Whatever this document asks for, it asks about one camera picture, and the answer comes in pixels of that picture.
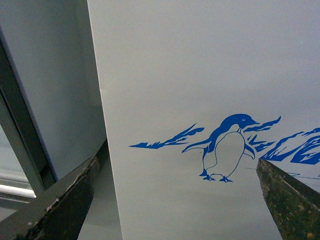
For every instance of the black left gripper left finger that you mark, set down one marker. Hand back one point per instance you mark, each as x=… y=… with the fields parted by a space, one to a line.
x=59 y=212

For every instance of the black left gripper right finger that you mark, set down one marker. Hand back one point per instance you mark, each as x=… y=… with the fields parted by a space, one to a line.
x=294 y=206

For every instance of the tall grey display fridge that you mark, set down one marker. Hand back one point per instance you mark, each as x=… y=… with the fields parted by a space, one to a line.
x=51 y=115

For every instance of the white chest freezer blue rim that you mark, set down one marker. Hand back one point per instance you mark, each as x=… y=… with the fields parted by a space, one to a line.
x=194 y=93

